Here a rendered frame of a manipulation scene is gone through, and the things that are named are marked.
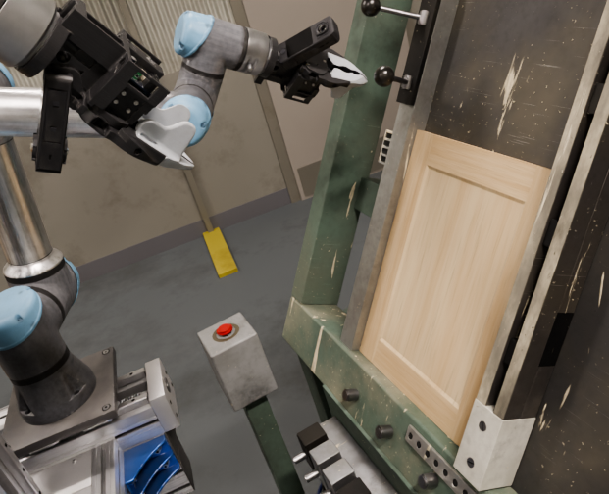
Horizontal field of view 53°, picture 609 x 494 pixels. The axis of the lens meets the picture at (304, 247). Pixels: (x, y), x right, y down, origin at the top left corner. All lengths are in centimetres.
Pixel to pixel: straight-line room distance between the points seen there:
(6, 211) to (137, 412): 46
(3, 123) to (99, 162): 303
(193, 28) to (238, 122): 303
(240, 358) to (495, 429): 68
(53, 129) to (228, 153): 347
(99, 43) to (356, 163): 93
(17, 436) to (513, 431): 89
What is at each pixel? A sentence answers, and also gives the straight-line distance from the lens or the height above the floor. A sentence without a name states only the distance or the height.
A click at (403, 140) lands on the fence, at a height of 130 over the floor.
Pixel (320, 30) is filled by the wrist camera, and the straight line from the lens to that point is 109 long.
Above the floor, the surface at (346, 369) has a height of 87.
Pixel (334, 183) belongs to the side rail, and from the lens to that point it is 144.
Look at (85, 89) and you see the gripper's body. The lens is 65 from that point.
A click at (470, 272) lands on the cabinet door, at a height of 113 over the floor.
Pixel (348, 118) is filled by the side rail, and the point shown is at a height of 130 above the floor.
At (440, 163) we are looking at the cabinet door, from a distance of 116.
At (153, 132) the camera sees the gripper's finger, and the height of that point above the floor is 157.
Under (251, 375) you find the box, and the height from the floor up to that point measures 83.
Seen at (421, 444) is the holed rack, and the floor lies 89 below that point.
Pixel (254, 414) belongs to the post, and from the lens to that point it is 159.
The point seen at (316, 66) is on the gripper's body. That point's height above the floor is 149.
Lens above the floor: 173
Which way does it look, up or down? 28 degrees down
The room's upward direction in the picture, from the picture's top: 17 degrees counter-clockwise
